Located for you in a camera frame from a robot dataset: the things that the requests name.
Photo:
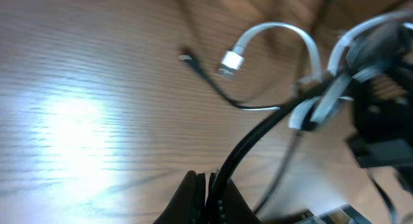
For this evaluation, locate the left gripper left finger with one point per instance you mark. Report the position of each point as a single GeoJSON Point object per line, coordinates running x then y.
{"type": "Point", "coordinates": [187, 203]}

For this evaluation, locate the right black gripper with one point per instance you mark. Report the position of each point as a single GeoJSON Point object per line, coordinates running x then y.
{"type": "Point", "coordinates": [381, 88]}

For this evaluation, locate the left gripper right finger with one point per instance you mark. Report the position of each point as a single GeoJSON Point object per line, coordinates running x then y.
{"type": "Point", "coordinates": [231, 208]}

